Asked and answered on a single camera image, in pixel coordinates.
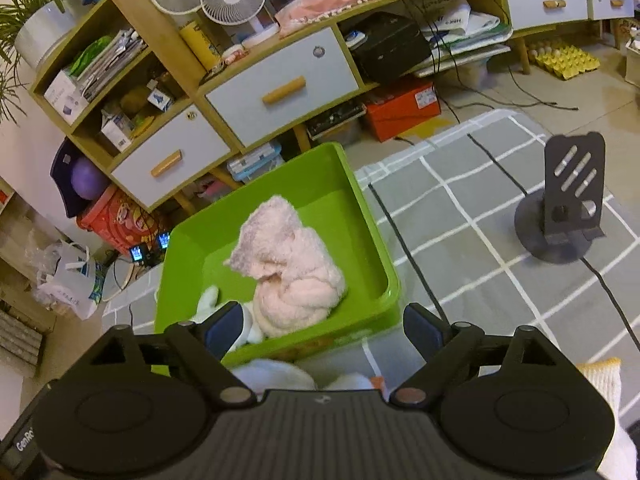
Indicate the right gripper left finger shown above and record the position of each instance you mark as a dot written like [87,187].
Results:
[214,380]

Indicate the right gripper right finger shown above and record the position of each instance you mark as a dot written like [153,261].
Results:
[446,349]

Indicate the white duck plush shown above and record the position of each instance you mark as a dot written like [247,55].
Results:
[262,376]

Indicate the white bunny plush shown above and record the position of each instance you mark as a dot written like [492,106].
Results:
[225,326]

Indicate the pink fuzzy sock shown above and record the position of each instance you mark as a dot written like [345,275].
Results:
[298,283]

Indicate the white plastic bag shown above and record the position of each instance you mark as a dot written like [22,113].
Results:
[66,273]

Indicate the red snack bucket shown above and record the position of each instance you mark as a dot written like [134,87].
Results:
[120,222]

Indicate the black phone stand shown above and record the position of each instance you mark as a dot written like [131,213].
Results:
[558,223]

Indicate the clear storage box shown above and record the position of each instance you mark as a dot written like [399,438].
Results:
[254,164]

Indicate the green plastic bin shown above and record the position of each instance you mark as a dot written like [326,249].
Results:
[324,191]

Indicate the purple ball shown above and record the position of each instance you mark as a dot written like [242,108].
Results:
[87,180]

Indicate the orange shoe box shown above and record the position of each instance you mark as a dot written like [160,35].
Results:
[396,108]

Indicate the wooden drawer cabinet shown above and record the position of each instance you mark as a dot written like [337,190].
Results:
[300,72]

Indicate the black printer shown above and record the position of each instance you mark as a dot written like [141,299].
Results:
[392,45]

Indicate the yellow egg tray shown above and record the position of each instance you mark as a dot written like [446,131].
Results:
[562,60]

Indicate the white desk fan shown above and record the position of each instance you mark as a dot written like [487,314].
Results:
[240,19]

